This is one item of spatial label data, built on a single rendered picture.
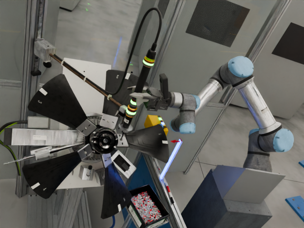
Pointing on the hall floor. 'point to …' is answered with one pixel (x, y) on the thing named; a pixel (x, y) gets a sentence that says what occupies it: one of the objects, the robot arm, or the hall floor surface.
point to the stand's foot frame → (47, 204)
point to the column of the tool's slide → (28, 83)
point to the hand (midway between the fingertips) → (131, 90)
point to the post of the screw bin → (127, 222)
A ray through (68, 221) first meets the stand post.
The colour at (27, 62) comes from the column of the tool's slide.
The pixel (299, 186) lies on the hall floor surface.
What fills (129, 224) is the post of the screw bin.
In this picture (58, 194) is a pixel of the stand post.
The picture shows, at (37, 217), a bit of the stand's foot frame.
